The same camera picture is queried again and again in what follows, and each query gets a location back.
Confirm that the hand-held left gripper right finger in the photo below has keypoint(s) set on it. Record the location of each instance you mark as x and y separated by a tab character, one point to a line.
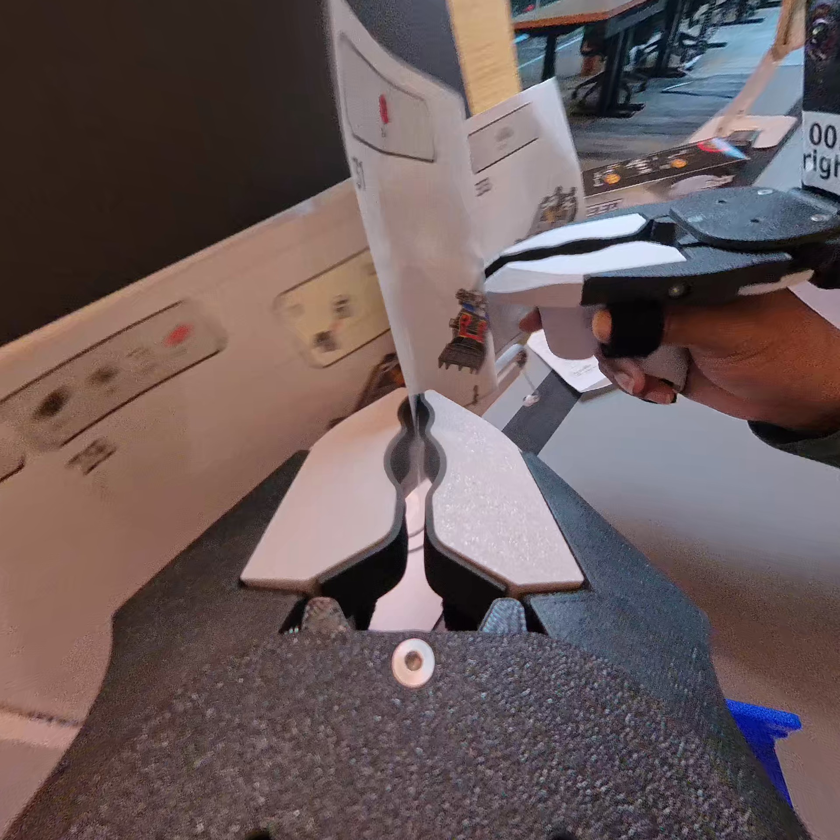
505	519

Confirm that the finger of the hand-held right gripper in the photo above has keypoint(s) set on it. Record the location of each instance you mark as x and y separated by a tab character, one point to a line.
591	240
551	282

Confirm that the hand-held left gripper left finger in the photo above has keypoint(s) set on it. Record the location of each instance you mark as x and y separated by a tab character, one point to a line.
328	519

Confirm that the lego instruction booklet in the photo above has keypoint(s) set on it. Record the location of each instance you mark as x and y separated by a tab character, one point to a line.
407	223

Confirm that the blue plastic bin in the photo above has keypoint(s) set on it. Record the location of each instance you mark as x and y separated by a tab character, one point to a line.
761	735

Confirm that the lego set box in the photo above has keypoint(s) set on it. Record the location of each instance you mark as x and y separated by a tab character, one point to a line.
656	164

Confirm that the tan panel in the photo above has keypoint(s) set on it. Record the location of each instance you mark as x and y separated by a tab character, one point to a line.
483	53

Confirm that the wooden background desks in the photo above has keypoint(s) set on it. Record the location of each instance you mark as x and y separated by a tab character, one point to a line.
578	13

